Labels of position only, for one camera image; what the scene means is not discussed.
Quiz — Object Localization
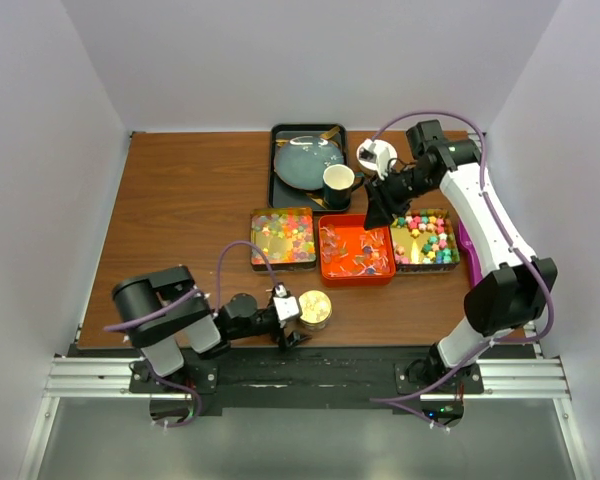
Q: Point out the black serving tray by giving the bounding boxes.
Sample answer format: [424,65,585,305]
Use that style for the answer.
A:
[267,123,350,214]

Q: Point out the star candy tin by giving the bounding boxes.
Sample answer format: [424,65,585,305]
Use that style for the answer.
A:
[390,208,460,274]

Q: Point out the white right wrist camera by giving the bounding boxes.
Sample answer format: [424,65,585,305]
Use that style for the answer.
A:
[357,139,390,181]

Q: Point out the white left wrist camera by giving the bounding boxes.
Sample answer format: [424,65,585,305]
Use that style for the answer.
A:
[272,283,301,324]

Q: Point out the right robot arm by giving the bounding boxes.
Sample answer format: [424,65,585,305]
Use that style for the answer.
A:
[356,112,557,397]

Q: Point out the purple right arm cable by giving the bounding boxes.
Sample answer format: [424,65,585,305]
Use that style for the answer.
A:
[369,110,556,419]

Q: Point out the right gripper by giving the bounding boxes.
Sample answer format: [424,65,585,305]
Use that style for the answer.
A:
[363,166,435,231]

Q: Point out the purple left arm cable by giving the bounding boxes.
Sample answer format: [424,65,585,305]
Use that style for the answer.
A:
[102,240,286,429]

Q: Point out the dark green mug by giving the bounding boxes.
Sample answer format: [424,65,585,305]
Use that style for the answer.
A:
[323,165,365,210]

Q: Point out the clear glass jar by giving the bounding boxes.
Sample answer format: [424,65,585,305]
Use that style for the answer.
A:
[300,315,330,331]

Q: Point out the white ceramic bowl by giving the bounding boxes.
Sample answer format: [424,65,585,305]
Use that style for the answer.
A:
[355,139,399,174]

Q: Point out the gold spoon on tray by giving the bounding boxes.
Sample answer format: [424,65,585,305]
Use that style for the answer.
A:
[275,126,340,146]

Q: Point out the gummy candy tin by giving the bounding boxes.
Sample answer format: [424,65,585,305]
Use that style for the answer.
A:
[250,207,317,271]

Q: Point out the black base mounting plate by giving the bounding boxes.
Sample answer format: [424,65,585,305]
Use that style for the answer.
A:
[129,346,483,416]

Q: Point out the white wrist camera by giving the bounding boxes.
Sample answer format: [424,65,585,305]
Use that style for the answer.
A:
[357,139,390,181]
[272,283,301,324]

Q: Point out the blue-grey ceramic plate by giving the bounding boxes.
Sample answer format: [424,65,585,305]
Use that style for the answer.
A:
[274,135,345,191]

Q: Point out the orange plastic candy box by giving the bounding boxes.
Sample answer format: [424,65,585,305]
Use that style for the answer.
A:
[318,214,396,288]

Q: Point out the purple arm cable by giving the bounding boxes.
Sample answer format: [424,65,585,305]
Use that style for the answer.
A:
[369,110,556,419]
[102,240,286,429]

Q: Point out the purple plastic scoop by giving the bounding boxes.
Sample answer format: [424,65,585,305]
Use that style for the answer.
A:
[458,221,482,287]

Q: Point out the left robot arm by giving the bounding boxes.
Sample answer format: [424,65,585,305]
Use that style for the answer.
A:
[104,266,310,394]

